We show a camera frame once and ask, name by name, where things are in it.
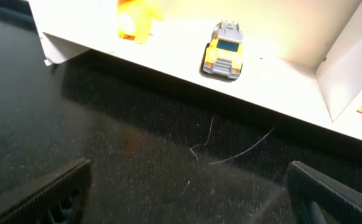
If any grey and yellow toy truck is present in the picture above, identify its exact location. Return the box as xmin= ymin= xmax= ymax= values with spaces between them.
xmin=200 ymin=20 xmax=244 ymax=82

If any yellow rubber duck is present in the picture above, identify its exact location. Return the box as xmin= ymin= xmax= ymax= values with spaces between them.
xmin=116 ymin=0 xmax=165 ymax=45

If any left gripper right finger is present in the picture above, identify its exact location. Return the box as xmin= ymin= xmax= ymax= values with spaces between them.
xmin=282 ymin=160 xmax=362 ymax=224

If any white shelf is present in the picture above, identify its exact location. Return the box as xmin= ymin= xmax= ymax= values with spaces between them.
xmin=27 ymin=0 xmax=362 ymax=147

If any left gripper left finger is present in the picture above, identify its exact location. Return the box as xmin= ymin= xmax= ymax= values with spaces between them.
xmin=0 ymin=157 xmax=93 ymax=224

